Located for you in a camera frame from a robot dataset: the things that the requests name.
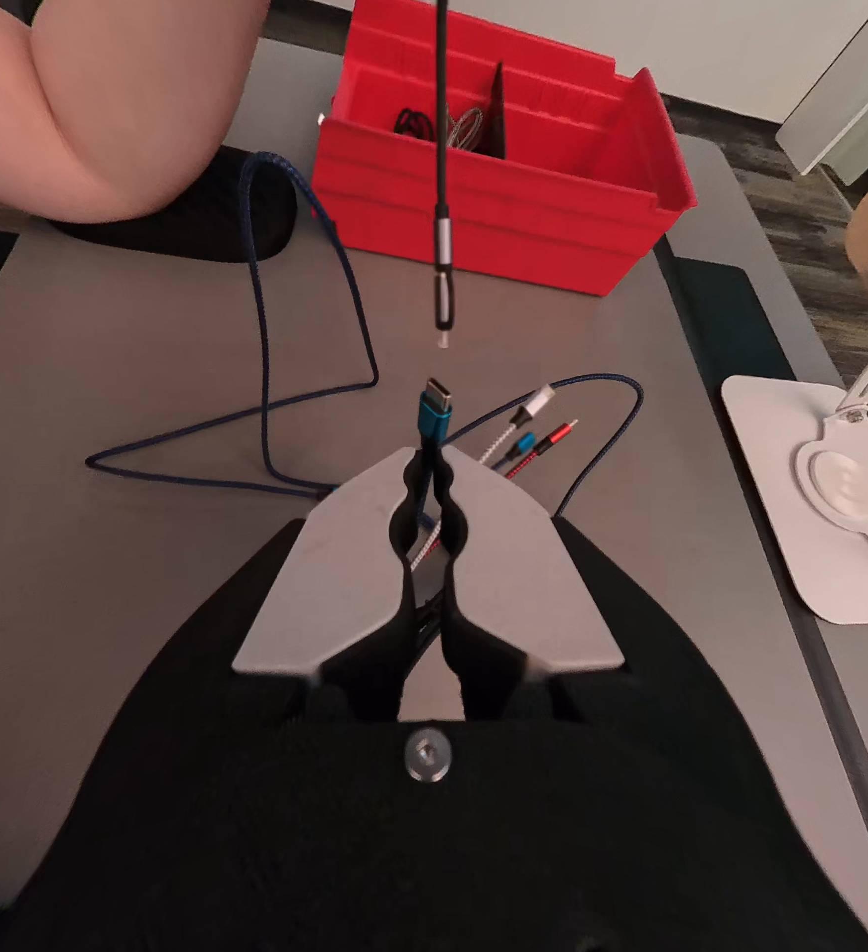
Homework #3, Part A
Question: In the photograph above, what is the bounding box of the white braided cable silver plug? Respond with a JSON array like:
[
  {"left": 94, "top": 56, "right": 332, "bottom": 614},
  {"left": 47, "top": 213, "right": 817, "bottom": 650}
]
[{"left": 408, "top": 383, "right": 558, "bottom": 572}]

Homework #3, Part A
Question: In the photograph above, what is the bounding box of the person's left forearm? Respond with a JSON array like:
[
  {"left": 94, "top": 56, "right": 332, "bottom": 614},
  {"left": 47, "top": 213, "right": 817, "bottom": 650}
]
[{"left": 0, "top": 0, "right": 271, "bottom": 224}]

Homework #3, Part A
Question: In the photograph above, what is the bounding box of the black wrist rest pad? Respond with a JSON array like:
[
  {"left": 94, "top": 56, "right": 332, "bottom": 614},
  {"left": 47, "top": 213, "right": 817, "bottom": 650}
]
[{"left": 47, "top": 145, "right": 300, "bottom": 263}]

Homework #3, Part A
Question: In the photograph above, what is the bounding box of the white tablet stand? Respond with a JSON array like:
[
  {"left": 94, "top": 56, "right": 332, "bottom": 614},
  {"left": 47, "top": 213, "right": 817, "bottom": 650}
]
[{"left": 722, "top": 156, "right": 868, "bottom": 624}]

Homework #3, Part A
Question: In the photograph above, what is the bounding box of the grey coiled cable in bin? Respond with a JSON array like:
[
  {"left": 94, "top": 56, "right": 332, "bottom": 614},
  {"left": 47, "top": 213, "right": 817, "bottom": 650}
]
[{"left": 445, "top": 108, "right": 487, "bottom": 153}]

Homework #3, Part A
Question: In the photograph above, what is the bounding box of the white cabinet panel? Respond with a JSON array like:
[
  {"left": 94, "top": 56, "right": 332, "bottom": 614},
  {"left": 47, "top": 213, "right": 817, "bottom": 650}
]
[{"left": 776, "top": 0, "right": 868, "bottom": 187}]

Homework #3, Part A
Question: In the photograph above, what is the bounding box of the blue usb-c cable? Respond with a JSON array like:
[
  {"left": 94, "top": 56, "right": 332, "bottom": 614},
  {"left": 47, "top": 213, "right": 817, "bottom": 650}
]
[{"left": 404, "top": 377, "right": 453, "bottom": 566}]

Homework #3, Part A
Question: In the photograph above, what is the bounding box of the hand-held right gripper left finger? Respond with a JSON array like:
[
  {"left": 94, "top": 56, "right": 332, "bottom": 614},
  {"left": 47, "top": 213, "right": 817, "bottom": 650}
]
[{"left": 232, "top": 446, "right": 429, "bottom": 718}]

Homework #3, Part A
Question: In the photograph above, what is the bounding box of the black cable with grey adapter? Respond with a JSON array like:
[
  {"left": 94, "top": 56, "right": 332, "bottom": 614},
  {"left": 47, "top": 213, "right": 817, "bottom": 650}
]
[{"left": 432, "top": 0, "right": 456, "bottom": 351}]

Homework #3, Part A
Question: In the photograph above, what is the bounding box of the red plastic bin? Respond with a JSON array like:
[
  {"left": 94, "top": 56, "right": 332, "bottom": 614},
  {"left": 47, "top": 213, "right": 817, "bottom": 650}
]
[{"left": 311, "top": 0, "right": 699, "bottom": 297}]

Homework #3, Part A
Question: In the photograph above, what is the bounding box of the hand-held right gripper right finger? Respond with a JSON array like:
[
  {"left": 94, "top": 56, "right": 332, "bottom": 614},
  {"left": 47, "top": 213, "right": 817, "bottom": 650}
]
[{"left": 440, "top": 445, "right": 625, "bottom": 718}]

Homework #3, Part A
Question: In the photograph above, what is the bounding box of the dark desk mat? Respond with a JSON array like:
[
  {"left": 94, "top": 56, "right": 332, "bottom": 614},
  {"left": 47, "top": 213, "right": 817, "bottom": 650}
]
[{"left": 657, "top": 253, "right": 796, "bottom": 403}]

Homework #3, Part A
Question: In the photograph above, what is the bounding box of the dark blue braided cable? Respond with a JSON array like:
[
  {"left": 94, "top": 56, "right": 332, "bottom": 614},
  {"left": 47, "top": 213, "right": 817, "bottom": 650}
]
[
  {"left": 445, "top": 374, "right": 645, "bottom": 518},
  {"left": 84, "top": 152, "right": 379, "bottom": 501}
]

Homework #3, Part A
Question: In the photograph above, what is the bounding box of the red braided usb cable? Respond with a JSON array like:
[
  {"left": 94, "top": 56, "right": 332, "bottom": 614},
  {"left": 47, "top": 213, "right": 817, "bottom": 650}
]
[{"left": 504, "top": 418, "right": 578, "bottom": 479}]

